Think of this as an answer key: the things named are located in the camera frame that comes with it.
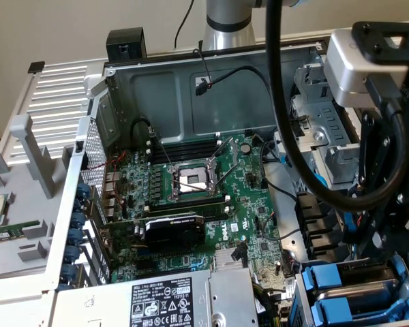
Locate blue data wire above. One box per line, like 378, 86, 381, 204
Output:
278, 155, 359, 238

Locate hard disk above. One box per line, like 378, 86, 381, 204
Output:
299, 255, 408, 307

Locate grey metal disk bay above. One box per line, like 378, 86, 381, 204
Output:
291, 247, 409, 327

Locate grey plastic latch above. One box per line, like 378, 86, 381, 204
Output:
326, 142, 362, 185

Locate silver metal drive cage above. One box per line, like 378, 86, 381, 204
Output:
288, 56, 364, 191

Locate green motherboard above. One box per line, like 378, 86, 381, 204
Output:
102, 133, 296, 307

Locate open metal socket cover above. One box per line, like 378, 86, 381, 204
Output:
207, 136, 240, 192

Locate black RAM slot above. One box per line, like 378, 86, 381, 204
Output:
146, 133, 223, 154
145, 196, 230, 209
203, 206, 230, 219
146, 141, 223, 163

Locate silver finned heatsink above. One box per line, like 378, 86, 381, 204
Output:
213, 242, 249, 272

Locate CPU socket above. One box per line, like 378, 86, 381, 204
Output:
168, 158, 226, 205

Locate thin metal locking lever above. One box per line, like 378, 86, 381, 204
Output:
151, 128, 174, 168

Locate black graphics card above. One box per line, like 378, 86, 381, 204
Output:
98, 213, 207, 255

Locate open grey PC case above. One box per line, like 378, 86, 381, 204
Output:
40, 33, 409, 327

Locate silver rear port block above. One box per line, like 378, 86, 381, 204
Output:
102, 170, 127, 221

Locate black box behind case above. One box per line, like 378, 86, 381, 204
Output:
106, 27, 147, 64

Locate silver power supply unit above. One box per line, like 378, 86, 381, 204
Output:
54, 267, 260, 327

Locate grey plastic parts rack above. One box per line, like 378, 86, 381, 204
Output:
0, 114, 74, 282

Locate green RAM stick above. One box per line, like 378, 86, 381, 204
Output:
0, 220, 42, 243

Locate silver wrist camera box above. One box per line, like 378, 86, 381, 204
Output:
323, 29, 409, 110

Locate black wire over motherboard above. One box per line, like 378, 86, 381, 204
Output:
258, 139, 296, 199

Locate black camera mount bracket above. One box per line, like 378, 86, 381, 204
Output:
350, 18, 409, 67

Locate empty blue disk bracket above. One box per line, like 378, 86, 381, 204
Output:
309, 295, 409, 323

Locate black yellow wire bundle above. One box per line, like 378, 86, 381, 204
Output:
253, 281, 294, 327

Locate thin black wire red mark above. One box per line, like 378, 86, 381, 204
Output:
192, 40, 214, 89

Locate black wire with black plug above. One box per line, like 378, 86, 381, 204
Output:
194, 65, 309, 137

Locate thin black hanging cable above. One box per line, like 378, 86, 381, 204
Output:
174, 0, 196, 49

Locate short black wire loop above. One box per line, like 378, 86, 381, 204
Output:
130, 117, 157, 144

